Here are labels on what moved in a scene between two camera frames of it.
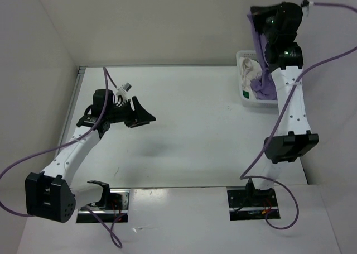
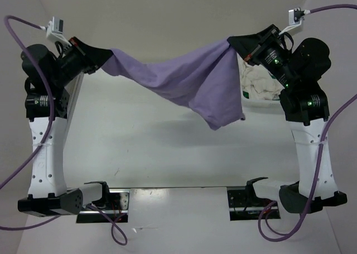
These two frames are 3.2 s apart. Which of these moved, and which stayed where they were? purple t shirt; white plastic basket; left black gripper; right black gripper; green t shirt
Moved: left black gripper; right black gripper; purple t shirt
Stayed: green t shirt; white plastic basket
